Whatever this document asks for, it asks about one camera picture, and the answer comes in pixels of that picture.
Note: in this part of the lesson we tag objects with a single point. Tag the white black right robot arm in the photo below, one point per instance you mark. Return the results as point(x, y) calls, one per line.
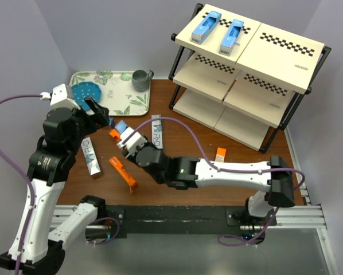
point(272, 180)

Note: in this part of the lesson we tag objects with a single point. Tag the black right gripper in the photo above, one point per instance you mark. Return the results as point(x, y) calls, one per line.
point(132, 157)

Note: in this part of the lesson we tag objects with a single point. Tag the leaf patterned serving tray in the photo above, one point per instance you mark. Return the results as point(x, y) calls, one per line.
point(118, 94)

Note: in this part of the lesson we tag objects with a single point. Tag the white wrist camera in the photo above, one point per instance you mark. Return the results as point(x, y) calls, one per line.
point(131, 142)
point(61, 97)

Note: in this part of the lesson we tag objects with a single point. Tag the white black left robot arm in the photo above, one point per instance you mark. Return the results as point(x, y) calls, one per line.
point(37, 249)

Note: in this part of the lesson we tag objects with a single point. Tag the orange Curaprox box right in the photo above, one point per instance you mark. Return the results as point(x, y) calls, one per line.
point(220, 155)

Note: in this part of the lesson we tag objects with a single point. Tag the teal dotted plate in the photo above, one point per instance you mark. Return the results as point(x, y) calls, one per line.
point(86, 89)

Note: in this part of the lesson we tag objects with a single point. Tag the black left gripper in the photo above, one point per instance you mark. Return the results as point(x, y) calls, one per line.
point(101, 118)

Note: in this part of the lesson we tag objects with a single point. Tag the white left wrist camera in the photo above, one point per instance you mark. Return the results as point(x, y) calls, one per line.
point(61, 97)

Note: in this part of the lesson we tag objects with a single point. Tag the orange Curaprox box open flap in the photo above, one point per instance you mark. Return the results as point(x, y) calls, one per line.
point(127, 177)

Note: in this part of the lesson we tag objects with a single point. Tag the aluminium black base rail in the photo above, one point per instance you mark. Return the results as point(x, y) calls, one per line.
point(226, 222)

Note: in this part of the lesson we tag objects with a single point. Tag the light blue Curaprox box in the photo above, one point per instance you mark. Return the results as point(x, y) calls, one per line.
point(205, 27)
point(231, 36)
point(121, 126)

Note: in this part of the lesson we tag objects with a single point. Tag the grey ceramic mug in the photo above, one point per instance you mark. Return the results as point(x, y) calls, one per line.
point(141, 79)

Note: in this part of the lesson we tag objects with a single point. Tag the orange Curaprox box upper left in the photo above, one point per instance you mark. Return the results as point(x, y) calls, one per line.
point(115, 135)

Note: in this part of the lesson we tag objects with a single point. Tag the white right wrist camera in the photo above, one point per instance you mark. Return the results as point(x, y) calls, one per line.
point(131, 142)

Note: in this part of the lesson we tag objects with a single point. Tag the cream three tier shelf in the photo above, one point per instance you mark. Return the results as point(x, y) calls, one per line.
point(252, 94)

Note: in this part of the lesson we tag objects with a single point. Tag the orange curaprox box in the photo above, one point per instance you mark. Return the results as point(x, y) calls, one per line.
point(220, 155)
point(115, 135)

